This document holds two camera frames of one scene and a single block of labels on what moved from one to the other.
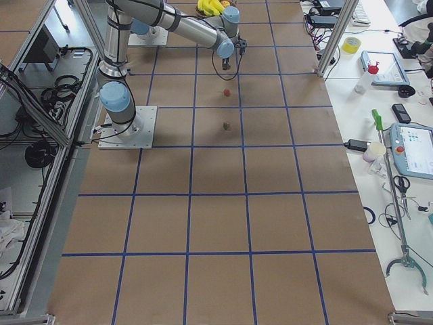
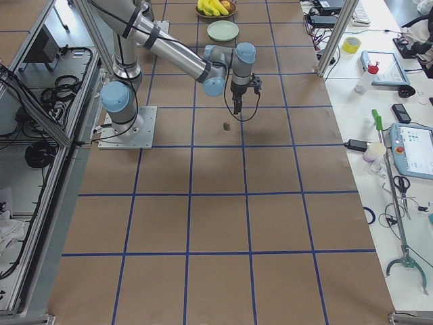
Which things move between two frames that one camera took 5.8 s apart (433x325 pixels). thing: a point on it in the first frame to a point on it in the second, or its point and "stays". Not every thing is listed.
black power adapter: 355,145 stays
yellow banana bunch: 210,7 stays
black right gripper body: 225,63 to 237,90
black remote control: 401,114 stays
